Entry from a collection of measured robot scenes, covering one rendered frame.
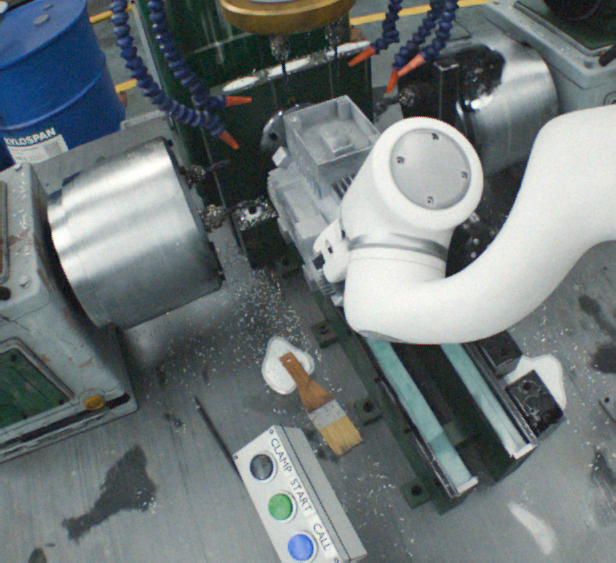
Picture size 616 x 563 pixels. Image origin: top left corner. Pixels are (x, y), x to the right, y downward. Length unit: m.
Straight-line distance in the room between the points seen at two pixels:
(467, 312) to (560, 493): 0.58
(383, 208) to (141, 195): 0.41
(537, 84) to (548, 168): 0.59
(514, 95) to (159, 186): 0.55
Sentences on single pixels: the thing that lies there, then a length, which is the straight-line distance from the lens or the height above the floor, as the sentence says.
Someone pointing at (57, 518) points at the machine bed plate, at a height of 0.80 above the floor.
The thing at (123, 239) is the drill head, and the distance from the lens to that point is 0.72.
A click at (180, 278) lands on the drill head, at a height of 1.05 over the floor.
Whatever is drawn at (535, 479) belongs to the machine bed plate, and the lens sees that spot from 0.89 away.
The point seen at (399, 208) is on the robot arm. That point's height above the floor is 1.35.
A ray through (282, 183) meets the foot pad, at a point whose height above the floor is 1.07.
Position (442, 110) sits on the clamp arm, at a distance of 0.73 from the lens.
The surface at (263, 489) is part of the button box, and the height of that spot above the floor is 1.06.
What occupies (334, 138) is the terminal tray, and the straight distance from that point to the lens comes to 0.77.
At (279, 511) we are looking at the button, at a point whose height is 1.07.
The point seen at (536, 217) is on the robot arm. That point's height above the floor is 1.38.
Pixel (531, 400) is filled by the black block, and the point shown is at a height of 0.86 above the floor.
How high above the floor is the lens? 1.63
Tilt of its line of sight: 52 degrees down
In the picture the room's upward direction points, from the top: 10 degrees counter-clockwise
